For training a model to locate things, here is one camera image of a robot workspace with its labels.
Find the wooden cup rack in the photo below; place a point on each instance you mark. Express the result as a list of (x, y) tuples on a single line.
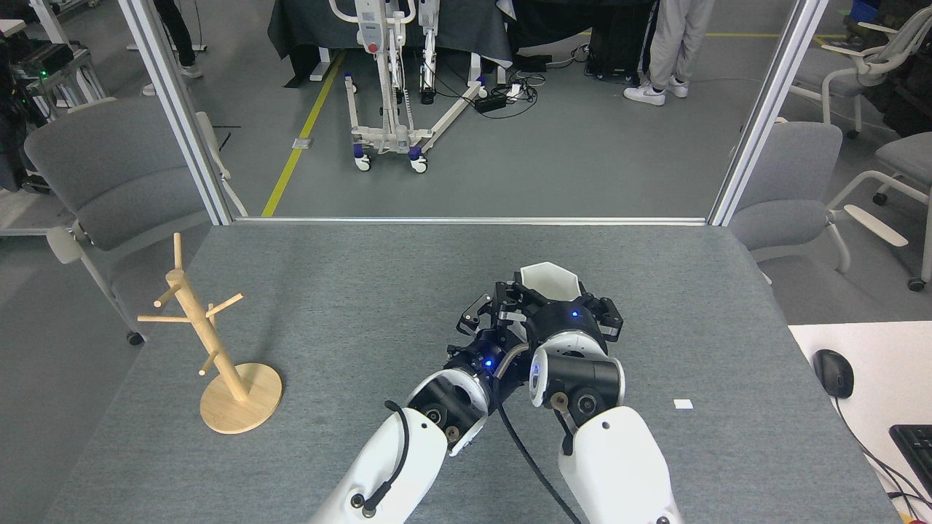
[(240, 404)]

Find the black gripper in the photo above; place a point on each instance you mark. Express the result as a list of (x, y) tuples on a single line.
[(484, 356), (568, 319)]

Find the white desk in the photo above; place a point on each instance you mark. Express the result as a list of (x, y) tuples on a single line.
[(881, 364)]

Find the white stand on wheels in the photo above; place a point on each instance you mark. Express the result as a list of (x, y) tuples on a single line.
[(397, 135)]

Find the equipment cart with green light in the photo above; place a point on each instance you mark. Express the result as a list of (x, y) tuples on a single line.
[(51, 69)]

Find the grey chair with beige armrest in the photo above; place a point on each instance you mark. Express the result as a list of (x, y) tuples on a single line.
[(116, 175)]

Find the white mesh office chair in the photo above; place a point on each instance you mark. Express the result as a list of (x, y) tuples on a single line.
[(874, 58)]

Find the black power strip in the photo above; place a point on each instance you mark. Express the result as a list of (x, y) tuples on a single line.
[(491, 103)]

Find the black box under table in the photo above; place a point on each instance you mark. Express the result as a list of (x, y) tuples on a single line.
[(615, 47)]

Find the dark cloth covered table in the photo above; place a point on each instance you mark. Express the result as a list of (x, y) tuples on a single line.
[(313, 29)]

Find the black keyboard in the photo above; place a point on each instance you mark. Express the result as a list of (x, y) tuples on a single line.
[(916, 447)]

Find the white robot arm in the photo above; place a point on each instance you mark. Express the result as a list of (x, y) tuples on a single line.
[(393, 466), (611, 458)]

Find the silver aluminium post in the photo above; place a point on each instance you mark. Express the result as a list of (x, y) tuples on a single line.
[(178, 109), (764, 109)]

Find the metal floor plate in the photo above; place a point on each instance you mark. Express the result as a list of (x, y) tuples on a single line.
[(303, 143)]

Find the white hexagonal cup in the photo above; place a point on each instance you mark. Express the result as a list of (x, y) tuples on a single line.
[(550, 280)]

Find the grey chair with white frame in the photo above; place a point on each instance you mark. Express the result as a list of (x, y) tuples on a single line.
[(790, 182)]

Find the black computer mouse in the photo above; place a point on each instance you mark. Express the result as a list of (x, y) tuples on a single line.
[(834, 372)]

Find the grey chair with white armrest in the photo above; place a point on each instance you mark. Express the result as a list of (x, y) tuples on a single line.
[(910, 160)]

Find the person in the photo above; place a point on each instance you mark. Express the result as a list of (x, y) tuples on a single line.
[(182, 36), (673, 44)]

